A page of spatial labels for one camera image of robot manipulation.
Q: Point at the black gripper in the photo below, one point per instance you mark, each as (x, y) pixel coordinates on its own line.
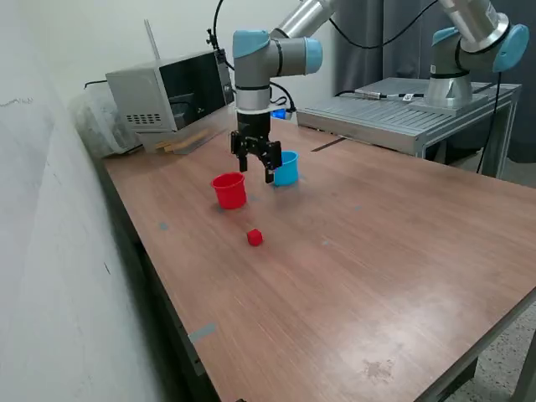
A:
(254, 132)

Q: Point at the red cube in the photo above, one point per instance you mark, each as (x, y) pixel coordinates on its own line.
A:
(254, 238)

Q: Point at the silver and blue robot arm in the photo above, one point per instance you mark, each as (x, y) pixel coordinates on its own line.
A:
(251, 75)

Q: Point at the aluminium robot base table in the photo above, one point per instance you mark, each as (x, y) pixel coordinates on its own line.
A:
(377, 115)

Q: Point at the blue plastic cup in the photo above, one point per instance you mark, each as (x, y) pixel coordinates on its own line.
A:
(289, 173)

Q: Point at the red plastic cup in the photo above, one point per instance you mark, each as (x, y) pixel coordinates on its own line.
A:
(229, 194)

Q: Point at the wooden sticks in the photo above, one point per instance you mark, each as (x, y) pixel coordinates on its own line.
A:
(180, 144)

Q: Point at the silver cylinder device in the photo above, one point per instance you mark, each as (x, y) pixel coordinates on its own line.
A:
(370, 94)

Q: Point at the silver microwave oven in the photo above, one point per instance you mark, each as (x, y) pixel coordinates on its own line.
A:
(138, 96)

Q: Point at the white rod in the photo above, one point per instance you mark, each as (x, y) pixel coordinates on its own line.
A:
(153, 42)

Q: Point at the white tag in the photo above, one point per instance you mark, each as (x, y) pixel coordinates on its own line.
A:
(408, 97)

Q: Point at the dark grey curtain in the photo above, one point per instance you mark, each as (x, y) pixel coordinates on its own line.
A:
(402, 63)

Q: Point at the grey tape strip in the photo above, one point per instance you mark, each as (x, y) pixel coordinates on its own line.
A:
(202, 333)

